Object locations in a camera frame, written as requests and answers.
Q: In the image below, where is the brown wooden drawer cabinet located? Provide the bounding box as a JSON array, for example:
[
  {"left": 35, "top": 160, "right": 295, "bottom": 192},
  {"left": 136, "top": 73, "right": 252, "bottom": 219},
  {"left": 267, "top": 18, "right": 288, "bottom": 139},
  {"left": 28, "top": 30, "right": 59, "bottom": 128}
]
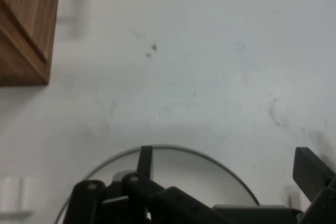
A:
[{"left": 0, "top": 0, "right": 61, "bottom": 87}]

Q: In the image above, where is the white bowl with black rim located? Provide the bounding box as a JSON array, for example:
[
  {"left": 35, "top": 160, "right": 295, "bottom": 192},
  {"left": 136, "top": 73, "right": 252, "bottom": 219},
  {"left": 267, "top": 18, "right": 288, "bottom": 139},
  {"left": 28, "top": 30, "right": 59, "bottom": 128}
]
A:
[{"left": 54, "top": 144, "right": 260, "bottom": 224}]

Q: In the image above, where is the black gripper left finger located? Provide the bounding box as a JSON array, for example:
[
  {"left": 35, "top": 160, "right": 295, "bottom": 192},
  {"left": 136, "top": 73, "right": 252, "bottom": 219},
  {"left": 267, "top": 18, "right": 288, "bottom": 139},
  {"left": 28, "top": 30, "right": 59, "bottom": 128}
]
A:
[{"left": 64, "top": 145, "right": 226, "bottom": 224}]

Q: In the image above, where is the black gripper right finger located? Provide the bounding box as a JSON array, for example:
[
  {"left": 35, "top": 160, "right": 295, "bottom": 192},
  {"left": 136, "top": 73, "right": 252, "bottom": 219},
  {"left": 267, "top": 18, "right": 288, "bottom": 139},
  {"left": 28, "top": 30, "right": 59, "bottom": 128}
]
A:
[{"left": 292, "top": 146, "right": 336, "bottom": 224}]

